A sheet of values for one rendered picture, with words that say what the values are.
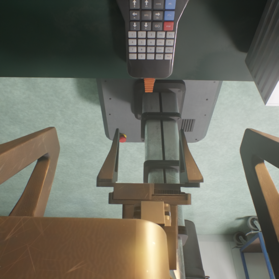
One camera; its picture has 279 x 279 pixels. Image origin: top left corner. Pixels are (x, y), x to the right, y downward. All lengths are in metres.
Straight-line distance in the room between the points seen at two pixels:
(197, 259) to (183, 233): 2.14
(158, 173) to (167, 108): 0.27
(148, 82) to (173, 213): 0.20
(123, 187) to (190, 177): 0.08
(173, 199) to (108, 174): 0.09
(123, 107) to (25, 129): 0.86
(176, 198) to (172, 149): 0.52
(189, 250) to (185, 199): 2.50
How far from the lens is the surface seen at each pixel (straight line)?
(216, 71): 0.41
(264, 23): 0.37
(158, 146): 0.83
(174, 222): 0.31
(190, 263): 2.77
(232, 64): 0.41
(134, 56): 0.35
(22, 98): 1.58
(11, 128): 1.82
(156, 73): 0.37
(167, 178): 0.77
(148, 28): 0.33
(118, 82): 1.03
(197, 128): 1.24
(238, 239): 3.43
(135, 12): 0.32
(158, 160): 0.79
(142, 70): 0.37
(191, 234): 2.90
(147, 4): 0.32
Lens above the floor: 1.08
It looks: 40 degrees down
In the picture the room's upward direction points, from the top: 179 degrees counter-clockwise
